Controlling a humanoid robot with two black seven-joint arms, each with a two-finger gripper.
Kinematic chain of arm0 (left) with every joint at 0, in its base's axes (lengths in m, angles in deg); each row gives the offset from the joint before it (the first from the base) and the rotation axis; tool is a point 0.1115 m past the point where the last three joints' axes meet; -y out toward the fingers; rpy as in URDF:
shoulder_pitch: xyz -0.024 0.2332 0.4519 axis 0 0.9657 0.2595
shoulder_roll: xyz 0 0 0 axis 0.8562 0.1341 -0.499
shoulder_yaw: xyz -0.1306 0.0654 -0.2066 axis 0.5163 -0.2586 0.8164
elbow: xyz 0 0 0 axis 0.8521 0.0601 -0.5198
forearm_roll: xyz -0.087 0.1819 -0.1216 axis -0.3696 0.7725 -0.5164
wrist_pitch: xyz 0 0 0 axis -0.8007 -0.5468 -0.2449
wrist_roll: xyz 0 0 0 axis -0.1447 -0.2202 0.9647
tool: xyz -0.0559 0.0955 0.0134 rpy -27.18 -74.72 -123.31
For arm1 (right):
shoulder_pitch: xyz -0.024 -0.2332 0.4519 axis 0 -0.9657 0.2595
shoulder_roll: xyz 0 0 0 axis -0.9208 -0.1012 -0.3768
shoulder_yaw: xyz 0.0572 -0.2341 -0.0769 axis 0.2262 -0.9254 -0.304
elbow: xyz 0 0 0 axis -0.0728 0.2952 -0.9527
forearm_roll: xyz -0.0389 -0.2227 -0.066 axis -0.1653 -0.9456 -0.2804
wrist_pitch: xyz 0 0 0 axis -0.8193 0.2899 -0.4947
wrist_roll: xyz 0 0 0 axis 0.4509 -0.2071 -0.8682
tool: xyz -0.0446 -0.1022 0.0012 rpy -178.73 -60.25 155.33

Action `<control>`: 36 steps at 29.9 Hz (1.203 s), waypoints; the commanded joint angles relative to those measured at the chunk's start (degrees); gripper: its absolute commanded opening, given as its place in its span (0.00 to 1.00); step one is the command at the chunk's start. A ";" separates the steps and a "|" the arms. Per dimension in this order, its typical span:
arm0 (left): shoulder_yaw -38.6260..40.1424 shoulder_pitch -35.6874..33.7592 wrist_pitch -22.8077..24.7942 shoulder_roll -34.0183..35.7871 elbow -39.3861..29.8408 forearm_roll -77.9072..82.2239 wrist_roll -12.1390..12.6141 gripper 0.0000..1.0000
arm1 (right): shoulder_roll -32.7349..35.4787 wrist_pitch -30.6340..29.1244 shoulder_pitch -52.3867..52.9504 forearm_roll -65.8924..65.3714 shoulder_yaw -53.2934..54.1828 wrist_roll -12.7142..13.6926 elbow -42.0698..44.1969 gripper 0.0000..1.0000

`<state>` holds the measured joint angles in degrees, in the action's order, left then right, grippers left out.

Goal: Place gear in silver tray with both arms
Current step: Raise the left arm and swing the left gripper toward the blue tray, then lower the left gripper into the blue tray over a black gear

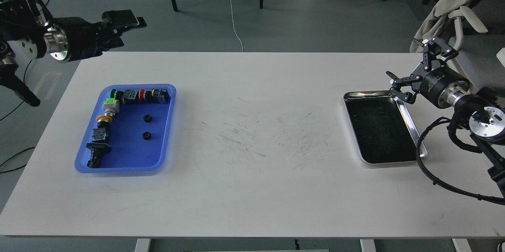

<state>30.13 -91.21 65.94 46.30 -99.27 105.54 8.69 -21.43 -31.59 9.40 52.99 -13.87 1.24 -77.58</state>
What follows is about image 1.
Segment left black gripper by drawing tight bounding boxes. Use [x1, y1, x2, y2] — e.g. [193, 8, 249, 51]
[59, 10, 147, 63]

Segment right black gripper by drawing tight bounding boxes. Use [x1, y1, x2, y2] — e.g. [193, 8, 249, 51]
[386, 37, 470, 109]

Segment small black gear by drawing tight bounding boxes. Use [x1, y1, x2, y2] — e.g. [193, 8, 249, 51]
[142, 131, 152, 140]
[143, 114, 153, 123]

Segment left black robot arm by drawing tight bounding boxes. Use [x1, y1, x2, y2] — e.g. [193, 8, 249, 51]
[1, 0, 147, 107]

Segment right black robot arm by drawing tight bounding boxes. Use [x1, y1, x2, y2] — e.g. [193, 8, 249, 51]
[386, 36, 505, 205]

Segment silver metal tray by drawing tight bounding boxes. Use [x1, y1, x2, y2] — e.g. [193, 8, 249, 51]
[343, 90, 428, 167]

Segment blue plastic tray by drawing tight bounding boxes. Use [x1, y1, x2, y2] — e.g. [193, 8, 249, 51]
[75, 84, 176, 174]

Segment chair with beige cloth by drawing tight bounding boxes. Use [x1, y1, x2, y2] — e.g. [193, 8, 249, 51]
[409, 0, 504, 53]

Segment blue black contact block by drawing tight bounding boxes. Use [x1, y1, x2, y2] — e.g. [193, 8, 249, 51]
[151, 88, 171, 104]

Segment black green contact block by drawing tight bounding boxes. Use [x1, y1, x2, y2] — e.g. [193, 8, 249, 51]
[91, 121, 110, 144]

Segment red push button switch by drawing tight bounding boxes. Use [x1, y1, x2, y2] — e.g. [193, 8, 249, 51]
[138, 89, 153, 103]

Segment black switch contact block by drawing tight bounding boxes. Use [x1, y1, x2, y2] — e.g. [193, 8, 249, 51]
[122, 89, 139, 105]

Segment white green switch block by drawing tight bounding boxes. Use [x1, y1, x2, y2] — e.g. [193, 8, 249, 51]
[102, 98, 120, 114]

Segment yellow push button switch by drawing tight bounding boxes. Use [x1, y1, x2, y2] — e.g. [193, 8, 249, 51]
[96, 112, 116, 123]

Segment white floor cable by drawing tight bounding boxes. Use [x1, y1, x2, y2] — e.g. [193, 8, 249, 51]
[189, 0, 257, 52]

